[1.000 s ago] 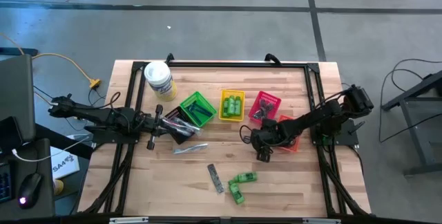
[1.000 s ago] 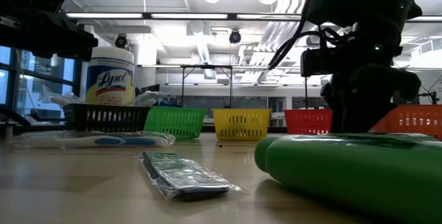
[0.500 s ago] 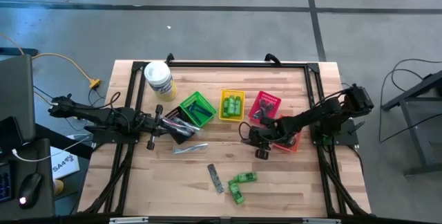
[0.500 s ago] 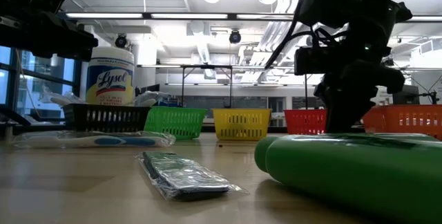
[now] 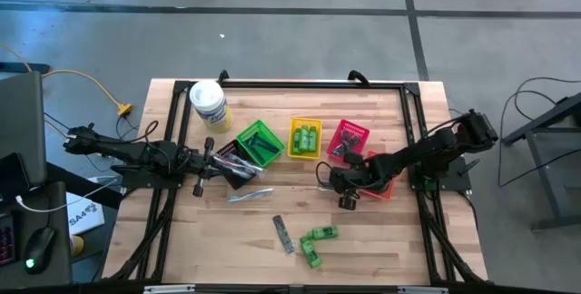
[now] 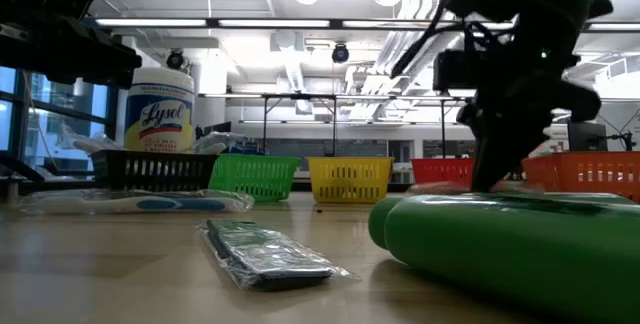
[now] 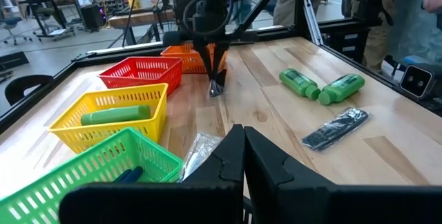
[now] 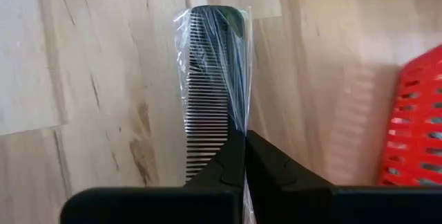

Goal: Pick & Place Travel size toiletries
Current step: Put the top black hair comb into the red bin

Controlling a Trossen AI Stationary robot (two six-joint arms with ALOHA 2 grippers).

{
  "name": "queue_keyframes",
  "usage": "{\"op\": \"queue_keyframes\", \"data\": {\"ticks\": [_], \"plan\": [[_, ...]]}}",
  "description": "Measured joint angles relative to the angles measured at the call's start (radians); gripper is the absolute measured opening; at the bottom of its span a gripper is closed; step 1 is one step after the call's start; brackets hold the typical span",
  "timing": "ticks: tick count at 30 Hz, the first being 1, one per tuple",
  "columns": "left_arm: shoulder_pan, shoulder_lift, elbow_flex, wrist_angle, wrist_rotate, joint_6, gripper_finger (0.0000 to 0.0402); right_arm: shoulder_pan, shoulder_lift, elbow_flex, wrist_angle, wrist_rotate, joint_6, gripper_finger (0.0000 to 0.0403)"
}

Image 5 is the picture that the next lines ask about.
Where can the Lysol wipes canister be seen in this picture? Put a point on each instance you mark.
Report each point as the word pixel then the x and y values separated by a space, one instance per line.
pixel 209 103

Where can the green plastic basket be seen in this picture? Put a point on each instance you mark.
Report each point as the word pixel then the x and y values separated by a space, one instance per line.
pixel 247 130

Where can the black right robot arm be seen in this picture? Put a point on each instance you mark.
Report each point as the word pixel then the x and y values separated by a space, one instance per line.
pixel 422 149

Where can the blue white toothbrush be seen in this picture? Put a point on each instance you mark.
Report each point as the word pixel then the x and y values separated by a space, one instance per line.
pixel 243 169
pixel 254 166
pixel 250 194
pixel 247 176

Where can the orange plastic basket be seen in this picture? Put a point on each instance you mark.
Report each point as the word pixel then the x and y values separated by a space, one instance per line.
pixel 383 193

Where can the yellow round object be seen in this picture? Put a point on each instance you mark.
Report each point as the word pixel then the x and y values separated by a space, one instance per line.
pixel 78 245

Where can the black plastic basket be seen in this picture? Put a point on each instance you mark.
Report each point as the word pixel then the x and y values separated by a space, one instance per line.
pixel 229 149

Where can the black computer mouse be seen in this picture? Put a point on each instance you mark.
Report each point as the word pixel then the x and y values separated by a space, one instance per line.
pixel 38 251

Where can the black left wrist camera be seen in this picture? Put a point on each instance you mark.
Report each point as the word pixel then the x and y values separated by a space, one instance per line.
pixel 190 162

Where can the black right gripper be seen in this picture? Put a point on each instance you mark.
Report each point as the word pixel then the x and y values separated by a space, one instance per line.
pixel 351 178

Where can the black monitor base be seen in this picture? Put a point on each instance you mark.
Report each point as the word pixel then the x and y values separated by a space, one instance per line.
pixel 13 176

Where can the black keyboard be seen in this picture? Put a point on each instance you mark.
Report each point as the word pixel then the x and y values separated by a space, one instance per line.
pixel 6 239

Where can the black floor bar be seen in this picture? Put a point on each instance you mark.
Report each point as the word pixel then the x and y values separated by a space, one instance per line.
pixel 22 67

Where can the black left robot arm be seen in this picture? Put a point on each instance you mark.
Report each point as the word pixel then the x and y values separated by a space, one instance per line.
pixel 131 151

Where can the grey computer monitor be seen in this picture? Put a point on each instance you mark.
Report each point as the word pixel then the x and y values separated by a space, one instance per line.
pixel 20 121

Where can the dark side desk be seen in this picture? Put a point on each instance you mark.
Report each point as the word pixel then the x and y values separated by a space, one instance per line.
pixel 59 212

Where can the white printed paper sheet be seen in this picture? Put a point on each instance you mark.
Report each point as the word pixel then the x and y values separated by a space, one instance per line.
pixel 84 219

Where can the black side table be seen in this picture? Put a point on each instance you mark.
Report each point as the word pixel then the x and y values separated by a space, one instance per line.
pixel 540 124

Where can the red plastic basket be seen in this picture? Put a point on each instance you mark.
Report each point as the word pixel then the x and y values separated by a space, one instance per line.
pixel 361 128

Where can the silver table bracket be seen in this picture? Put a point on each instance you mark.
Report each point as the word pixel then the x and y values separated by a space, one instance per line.
pixel 169 289
pixel 422 290

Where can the green travel shampoo bottle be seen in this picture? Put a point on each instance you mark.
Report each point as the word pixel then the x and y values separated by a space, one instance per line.
pixel 312 139
pixel 296 142
pixel 311 253
pixel 323 232
pixel 304 139

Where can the black chair backrest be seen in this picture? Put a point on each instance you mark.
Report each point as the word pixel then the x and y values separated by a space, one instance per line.
pixel 222 76
pixel 358 76

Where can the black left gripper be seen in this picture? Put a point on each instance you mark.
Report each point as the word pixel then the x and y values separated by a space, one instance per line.
pixel 206 162

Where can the black aluminium table frame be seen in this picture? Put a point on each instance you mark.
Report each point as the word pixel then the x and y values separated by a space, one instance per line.
pixel 318 84

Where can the yellow plastic basket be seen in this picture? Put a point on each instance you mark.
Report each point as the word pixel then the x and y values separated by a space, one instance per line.
pixel 290 124

